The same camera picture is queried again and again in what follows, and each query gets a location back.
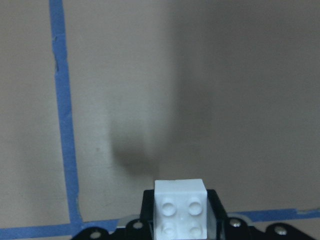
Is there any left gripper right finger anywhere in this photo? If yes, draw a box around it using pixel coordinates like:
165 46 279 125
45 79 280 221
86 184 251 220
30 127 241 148
206 189 228 240

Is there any white block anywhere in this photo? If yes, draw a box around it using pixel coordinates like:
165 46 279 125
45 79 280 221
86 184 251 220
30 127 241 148
153 178 208 240

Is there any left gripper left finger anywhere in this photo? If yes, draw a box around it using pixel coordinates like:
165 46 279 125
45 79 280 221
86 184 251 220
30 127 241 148
139 189 155 240

